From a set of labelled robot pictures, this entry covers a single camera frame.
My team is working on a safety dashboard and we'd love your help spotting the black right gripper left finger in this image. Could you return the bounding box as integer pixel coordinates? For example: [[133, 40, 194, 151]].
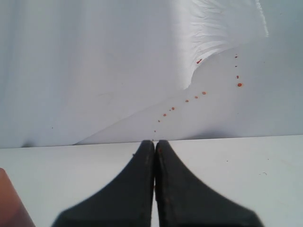
[[53, 140, 155, 227]]

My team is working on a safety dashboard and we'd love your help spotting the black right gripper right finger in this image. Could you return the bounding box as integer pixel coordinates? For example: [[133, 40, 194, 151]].
[[155, 140, 263, 227]]

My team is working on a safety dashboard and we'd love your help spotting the red sauce squeeze bottle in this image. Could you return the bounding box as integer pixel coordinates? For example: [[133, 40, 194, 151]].
[[0, 168, 35, 227]]

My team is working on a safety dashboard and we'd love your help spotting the white backdrop sheet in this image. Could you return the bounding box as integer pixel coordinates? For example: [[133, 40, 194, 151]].
[[0, 0, 303, 148]]

